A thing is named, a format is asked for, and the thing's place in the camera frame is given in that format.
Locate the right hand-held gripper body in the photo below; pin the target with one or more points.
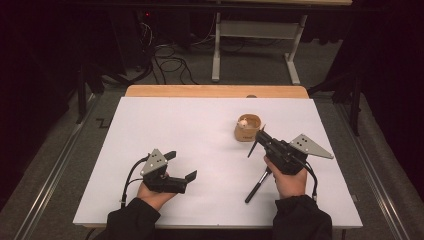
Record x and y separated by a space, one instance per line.
306 146

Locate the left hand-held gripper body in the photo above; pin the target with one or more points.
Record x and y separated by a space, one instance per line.
154 163

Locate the tan round brush holder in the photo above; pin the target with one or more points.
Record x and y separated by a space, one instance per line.
245 135

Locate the person's left hand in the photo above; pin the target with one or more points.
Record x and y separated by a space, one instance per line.
155 199

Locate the person's right hand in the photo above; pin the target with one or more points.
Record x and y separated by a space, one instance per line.
290 185

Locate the small white round item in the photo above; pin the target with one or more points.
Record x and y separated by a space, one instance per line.
243 124

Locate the white board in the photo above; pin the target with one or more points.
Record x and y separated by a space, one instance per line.
200 133

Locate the wooden table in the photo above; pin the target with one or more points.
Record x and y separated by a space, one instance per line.
213 91

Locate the black metal stand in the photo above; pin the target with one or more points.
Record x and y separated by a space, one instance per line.
81 93
356 100

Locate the black equipment box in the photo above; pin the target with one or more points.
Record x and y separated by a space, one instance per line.
133 40

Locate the metal floor rail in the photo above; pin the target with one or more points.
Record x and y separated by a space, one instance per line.
374 173
55 173

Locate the white metal desk frame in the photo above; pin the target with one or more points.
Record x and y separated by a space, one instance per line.
256 29

